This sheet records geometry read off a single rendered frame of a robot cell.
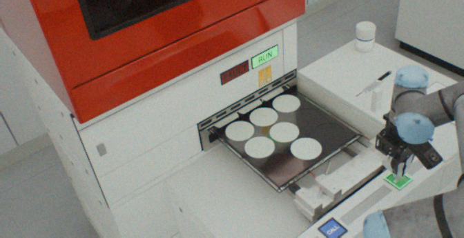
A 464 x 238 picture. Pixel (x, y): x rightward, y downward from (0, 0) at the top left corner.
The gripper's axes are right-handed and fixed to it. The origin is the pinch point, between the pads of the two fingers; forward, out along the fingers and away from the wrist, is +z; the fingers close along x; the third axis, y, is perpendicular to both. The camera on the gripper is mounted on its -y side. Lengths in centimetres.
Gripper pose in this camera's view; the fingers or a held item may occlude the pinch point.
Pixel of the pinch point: (400, 177)
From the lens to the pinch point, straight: 144.5
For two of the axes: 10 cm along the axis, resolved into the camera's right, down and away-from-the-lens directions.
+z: 0.9, 7.6, 6.4
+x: -7.9, 4.4, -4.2
